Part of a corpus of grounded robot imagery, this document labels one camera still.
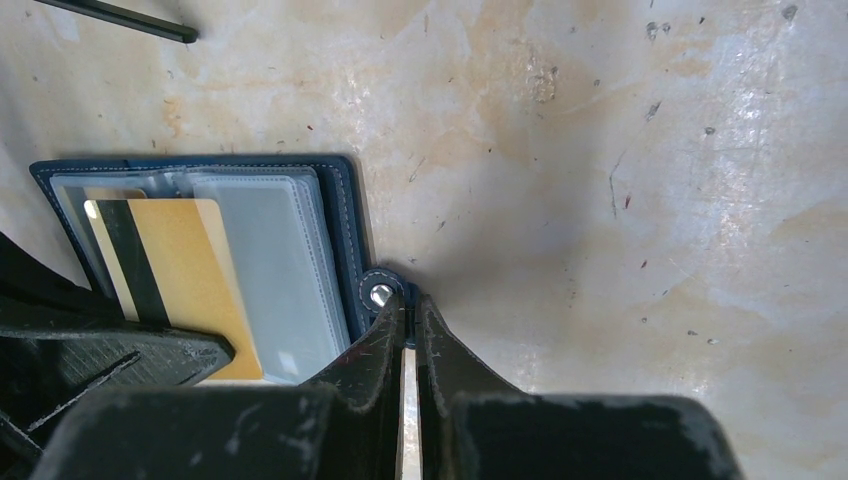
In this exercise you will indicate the dark blue card holder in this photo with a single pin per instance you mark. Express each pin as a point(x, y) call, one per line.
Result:
point(293, 230)

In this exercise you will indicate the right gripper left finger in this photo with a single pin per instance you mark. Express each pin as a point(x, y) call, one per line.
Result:
point(360, 430)

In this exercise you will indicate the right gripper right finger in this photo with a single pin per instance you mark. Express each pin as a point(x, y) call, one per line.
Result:
point(445, 369)

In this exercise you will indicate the black tripod stand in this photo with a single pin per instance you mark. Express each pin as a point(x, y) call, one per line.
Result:
point(123, 17)

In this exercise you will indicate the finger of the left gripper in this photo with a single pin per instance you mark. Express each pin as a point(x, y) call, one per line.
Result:
point(61, 342)

